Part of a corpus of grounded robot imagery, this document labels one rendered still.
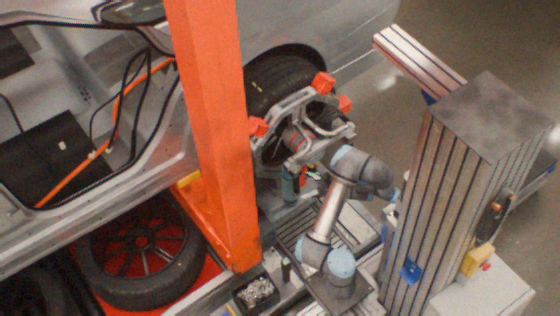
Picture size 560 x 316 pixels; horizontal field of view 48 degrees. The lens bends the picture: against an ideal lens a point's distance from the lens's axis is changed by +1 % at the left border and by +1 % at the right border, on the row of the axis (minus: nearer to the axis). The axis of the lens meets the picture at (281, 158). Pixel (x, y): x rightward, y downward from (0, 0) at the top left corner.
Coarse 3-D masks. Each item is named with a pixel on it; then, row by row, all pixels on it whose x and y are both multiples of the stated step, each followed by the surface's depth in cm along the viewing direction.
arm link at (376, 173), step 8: (376, 160) 253; (368, 168) 251; (376, 168) 251; (384, 168) 253; (368, 176) 251; (376, 176) 251; (384, 176) 253; (392, 176) 260; (368, 184) 255; (376, 184) 254; (384, 184) 255; (392, 184) 273; (376, 192) 290; (384, 192) 272; (392, 192) 280; (400, 192) 289; (392, 200) 288
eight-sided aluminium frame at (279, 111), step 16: (304, 96) 301; (320, 96) 306; (272, 112) 297; (288, 112) 298; (272, 128) 299; (336, 128) 337; (256, 144) 301; (256, 160) 308; (256, 176) 319; (272, 176) 329
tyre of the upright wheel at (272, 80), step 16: (256, 64) 306; (272, 64) 306; (288, 64) 307; (304, 64) 313; (256, 80) 301; (272, 80) 299; (288, 80) 299; (304, 80) 303; (256, 96) 298; (272, 96) 296; (256, 112) 297
